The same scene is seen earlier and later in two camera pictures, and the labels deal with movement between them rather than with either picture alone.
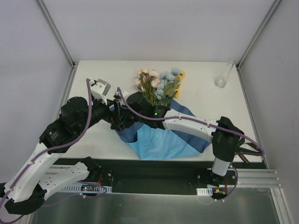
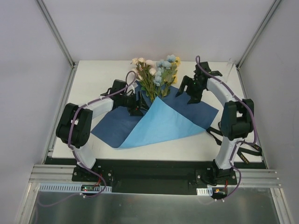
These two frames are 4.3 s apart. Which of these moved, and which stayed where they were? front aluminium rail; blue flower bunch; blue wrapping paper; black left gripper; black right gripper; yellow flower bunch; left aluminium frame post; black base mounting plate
Moved: blue flower bunch; blue wrapping paper; black right gripper; yellow flower bunch; black left gripper
Stayed: black base mounting plate; front aluminium rail; left aluminium frame post
